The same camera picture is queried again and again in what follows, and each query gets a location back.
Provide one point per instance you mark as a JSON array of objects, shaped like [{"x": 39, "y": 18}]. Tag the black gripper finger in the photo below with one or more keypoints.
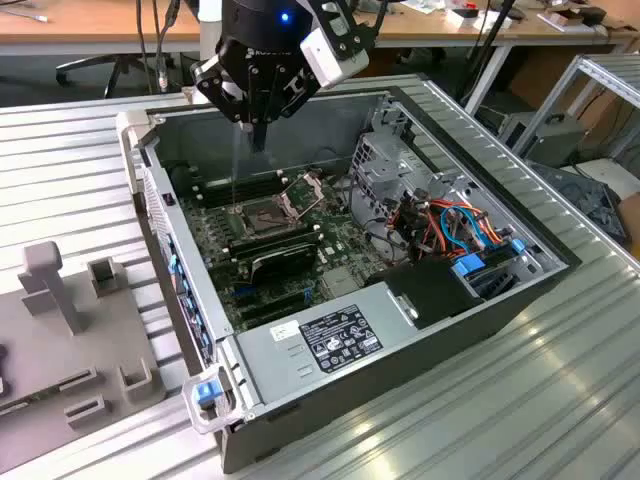
[
  {"x": 300, "y": 92},
  {"x": 210, "y": 80}
]

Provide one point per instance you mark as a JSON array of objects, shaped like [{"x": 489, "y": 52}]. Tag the CPU socket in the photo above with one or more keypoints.
[{"x": 265, "y": 220}]

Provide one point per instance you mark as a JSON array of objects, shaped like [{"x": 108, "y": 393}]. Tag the office chair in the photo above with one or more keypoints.
[{"x": 120, "y": 62}]

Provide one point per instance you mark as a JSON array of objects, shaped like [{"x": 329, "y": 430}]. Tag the silver metal drive cage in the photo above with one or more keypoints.
[{"x": 385, "y": 170}]

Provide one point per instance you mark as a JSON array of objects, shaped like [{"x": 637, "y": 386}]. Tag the black chair base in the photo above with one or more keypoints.
[{"x": 430, "y": 54}]

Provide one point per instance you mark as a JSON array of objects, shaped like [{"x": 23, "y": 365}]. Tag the wooden desk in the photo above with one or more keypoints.
[
  {"x": 75, "y": 27},
  {"x": 425, "y": 27}
]

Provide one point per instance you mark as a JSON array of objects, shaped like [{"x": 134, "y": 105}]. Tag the green motherboard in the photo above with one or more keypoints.
[{"x": 345, "y": 240}]

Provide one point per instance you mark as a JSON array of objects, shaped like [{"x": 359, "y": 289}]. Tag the green RAM stick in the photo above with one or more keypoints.
[
  {"x": 276, "y": 250},
  {"x": 15, "y": 406}
]

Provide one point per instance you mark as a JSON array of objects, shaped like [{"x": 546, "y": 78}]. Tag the black graphics card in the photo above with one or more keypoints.
[{"x": 282, "y": 262}]

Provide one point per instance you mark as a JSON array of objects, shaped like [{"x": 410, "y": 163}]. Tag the silver chipset heatsink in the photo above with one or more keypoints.
[{"x": 340, "y": 281}]

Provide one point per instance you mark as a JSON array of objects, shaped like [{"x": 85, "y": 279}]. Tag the black expansion slot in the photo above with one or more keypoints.
[
  {"x": 270, "y": 300},
  {"x": 276, "y": 311}
]

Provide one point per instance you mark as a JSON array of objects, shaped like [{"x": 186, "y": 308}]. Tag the black plastic cover box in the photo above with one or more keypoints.
[{"x": 430, "y": 292}]

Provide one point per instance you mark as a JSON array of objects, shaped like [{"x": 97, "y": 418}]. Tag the blue disk carrier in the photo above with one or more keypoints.
[{"x": 470, "y": 265}]

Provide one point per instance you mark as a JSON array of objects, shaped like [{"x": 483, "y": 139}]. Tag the small cardboard box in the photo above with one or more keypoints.
[{"x": 562, "y": 22}]

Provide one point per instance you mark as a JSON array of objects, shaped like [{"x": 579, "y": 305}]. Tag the silver power supply unit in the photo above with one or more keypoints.
[{"x": 270, "y": 365}]

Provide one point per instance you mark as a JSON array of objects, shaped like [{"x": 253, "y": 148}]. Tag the grey disk bay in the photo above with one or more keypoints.
[{"x": 502, "y": 280}]

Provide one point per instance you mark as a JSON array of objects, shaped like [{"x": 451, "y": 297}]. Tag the dark grey plastic panel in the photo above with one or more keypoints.
[{"x": 575, "y": 192}]

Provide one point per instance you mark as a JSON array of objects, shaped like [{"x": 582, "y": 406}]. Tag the small black device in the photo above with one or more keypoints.
[{"x": 595, "y": 16}]

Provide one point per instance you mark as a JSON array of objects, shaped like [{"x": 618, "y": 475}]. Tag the black PC case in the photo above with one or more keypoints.
[{"x": 375, "y": 395}]

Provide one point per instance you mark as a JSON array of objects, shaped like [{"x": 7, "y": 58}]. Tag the grey parts rack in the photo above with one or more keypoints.
[{"x": 50, "y": 360}]

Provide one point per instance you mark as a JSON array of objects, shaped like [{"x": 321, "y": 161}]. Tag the brown cardboard box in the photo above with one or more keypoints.
[{"x": 631, "y": 220}]

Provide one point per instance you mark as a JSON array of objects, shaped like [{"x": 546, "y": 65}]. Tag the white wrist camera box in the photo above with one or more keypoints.
[{"x": 325, "y": 57}]

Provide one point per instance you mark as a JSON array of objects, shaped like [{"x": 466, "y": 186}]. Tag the aluminium profile frame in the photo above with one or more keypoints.
[{"x": 610, "y": 82}]

